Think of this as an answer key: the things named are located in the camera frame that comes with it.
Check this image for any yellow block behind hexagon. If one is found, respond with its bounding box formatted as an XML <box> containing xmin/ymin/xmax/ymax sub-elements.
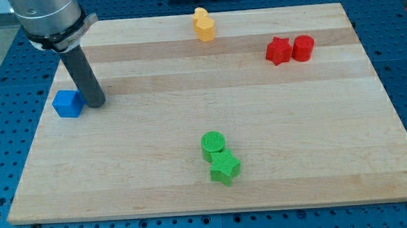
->
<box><xmin>192</xmin><ymin>7</ymin><xmax>209</xmax><ymax>26</ymax></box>

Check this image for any green cylinder block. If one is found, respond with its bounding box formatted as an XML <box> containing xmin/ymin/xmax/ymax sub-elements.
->
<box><xmin>201</xmin><ymin>131</ymin><xmax>226</xmax><ymax>162</ymax></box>

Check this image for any green star block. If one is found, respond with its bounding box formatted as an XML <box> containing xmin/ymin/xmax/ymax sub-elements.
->
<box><xmin>210</xmin><ymin>149</ymin><xmax>241</xmax><ymax>187</ymax></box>

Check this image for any wooden board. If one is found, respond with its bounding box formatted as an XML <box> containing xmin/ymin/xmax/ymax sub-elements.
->
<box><xmin>8</xmin><ymin>3</ymin><xmax>407</xmax><ymax>225</ymax></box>

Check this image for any red star block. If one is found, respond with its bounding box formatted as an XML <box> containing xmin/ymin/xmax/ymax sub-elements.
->
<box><xmin>266</xmin><ymin>36</ymin><xmax>292</xmax><ymax>66</ymax></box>

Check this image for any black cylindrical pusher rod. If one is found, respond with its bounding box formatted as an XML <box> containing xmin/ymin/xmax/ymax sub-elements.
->
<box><xmin>59</xmin><ymin>45</ymin><xmax>106</xmax><ymax>108</ymax></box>

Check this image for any red cylinder block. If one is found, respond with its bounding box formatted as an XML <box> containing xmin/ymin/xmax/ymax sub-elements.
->
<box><xmin>292</xmin><ymin>35</ymin><xmax>315</xmax><ymax>62</ymax></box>

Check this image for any blue cube block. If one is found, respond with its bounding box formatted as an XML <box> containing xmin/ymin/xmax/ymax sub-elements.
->
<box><xmin>52</xmin><ymin>90</ymin><xmax>85</xmax><ymax>118</ymax></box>

